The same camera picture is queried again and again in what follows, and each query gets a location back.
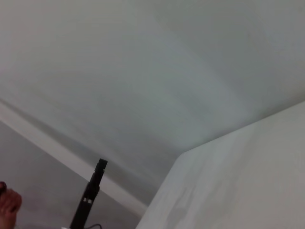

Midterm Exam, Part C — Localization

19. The white baseboard strip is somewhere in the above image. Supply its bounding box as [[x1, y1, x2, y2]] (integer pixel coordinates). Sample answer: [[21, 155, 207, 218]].
[[0, 99, 150, 217]]

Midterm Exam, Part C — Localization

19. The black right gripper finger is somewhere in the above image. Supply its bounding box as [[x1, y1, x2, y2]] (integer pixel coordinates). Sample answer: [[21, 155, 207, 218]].
[[70, 158, 108, 229]]

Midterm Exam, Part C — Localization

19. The reddish brown blurry object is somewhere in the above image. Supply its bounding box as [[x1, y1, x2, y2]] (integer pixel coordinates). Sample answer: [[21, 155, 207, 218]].
[[0, 181, 23, 229]]

